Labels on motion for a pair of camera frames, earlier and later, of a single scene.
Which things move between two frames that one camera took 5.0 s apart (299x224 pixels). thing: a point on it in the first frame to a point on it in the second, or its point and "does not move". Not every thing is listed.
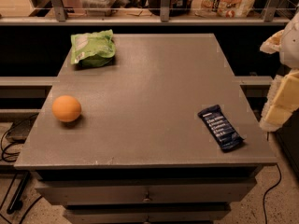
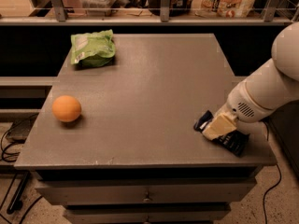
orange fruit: [66, 108] does not move
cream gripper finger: [283, 99] to [241, 105]
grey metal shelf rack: [62, 19] does not move
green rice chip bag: [92, 49] does not move
